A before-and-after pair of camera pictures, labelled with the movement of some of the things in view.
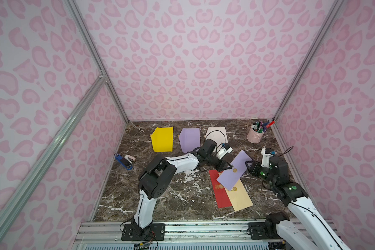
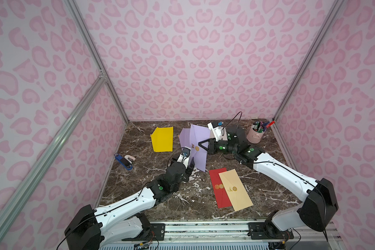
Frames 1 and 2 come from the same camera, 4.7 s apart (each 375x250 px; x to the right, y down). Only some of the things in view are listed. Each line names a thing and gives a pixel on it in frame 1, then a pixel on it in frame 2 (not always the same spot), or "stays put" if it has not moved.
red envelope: x=222 y=198 stays put
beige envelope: x=239 y=197 stays put
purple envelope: x=189 y=138 stays put
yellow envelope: x=162 y=139 stays put
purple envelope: x=230 y=178 -> x=198 y=133
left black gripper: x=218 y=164 -> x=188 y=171
